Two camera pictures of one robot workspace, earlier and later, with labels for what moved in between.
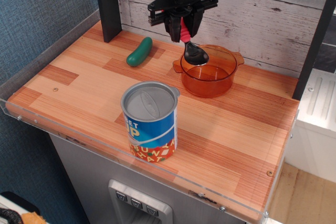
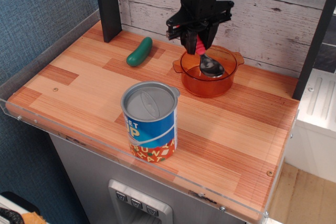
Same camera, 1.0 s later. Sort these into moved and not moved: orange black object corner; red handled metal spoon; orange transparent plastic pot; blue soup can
Moved: red handled metal spoon
Not moved: blue soup can; orange black object corner; orange transparent plastic pot
